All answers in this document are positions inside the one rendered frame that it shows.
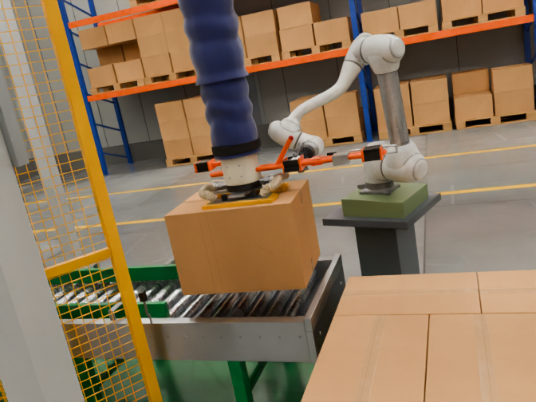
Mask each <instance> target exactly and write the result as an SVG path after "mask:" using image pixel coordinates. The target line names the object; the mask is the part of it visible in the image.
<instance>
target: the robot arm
mask: <svg viewBox="0 0 536 402"><path fill-rule="evenodd" d="M404 53H405V45H404V42H403V40H402V39H401V38H400V37H397V36H396V35H392V34H377V35H371V34H370V33H361V34H360V35H359V36H358V37H357V38H356V39H355V40H354V41H353V43H352V44H351V46H350V48H349V51H348V52H347V54H346V56H345V60H344V63H343V66H342V69H341V74H340V76H339V79H338V81H337V83H336V84H335V85H334V86H333V87H332V88H330V89H328V90H326V91H324V92H323V93H321V94H319V95H317V96H315V97H313V98H312V99H310V100H308V101H306V102H304V103H303V104H300V105H299V106H297V107H296V108H295V110H293V111H292V113H291V114H290V116H289V117H287V118H285V119H283V120H282V121H279V120H276V121H274V122H272V123H271V124H270V126H269V129H268V135H269V136H270V138H271V139H272V140H273V141H274V142H276V143H277V144H280V145H281V146H283V147H284V145H285V144H286V141H287V140H288V138H289V136H293V137H294V139H293V141H292V143H291V145H290V146H289V149H292V150H294V151H295V153H294V154H293V156H294V157H293V158H292V159H291V160H297V159H298V157H300V156H301V155H304V159H309V158H312V157H313V156H319V155H320V154H321V153H322V152H323V149H324V142H323V140H322V139H321V138H320V137H318V136H314V135H310V134H306V133H304V132H301V128H302V127H301V125H300V121H301V119H302V117H303V116H304V115H305V114H306V113H308V112H311V111H313V110H314V109H316V108H319V107H321V106H322V105H324V104H327V103H329V102H331V101H334V100H335V99H337V98H338V97H340V96H341V95H342V94H344V93H345V92H346V90H347V89H348V88H349V86H350V85H351V84H352V83H353V81H354V80H355V79H356V77H357V76H358V74H359V73H360V72H361V70H362V69H363V67H364V66H365V65H370V66H371V68H372V71H373V72H374V73H375V74H376V75H377V80H378V84H379V88H380V96H381V100H382V105H383V110H384V117H385V121H386V126H387V130H388V138H389V143H390V145H392V144H397V151H398V153H392V154H387V155H384V158H383V159H382V160H374V161H368V162H364V163H363V168H364V175H365V183H360V184H358V185H357V188H359V189H363V190H361V191H359V194H360V195H391V193H392V192H393V191H395V190H396V189H397V188H398V187H400V184H399V183H394V182H393V181H396V182H401V183H413V182H416V181H417V180H419V179H422V178H423V177H424V176H425V175H426V173H427V171H428V163H427V161H426V159H425V158H424V157H423V156H422V155H421V154H420V152H419V150H418V148H417V146H416V144H415V143H414V142H412V141H411V140H410V139H409V135H408V126H407V122H406V117H405V112H404V104H403V99H402V95H401V90H400V82H399V77H398V72H397V70H398V68H399V66H400V60H401V58H402V57H403V55H404Z"/></svg>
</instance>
